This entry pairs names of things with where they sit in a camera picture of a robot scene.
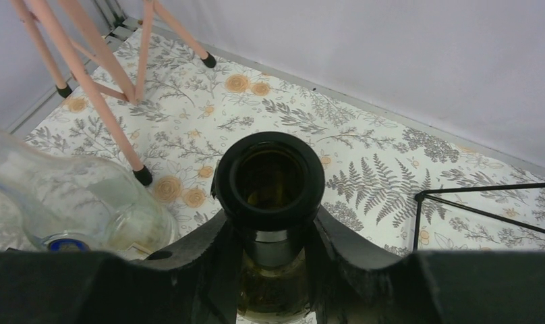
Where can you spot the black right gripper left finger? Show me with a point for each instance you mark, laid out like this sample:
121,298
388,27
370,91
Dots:
194,280

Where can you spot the pink music stand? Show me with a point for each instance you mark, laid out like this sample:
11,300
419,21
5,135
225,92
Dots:
96,69

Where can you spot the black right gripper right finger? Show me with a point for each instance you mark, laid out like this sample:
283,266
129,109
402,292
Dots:
355,281

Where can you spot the clear bottle blue gold emblem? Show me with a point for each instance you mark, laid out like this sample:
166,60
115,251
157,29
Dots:
83,203

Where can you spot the dark green wine bottle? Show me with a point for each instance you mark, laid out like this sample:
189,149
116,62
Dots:
270,186

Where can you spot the black wire wine rack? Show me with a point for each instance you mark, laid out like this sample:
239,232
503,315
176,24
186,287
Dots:
432,194

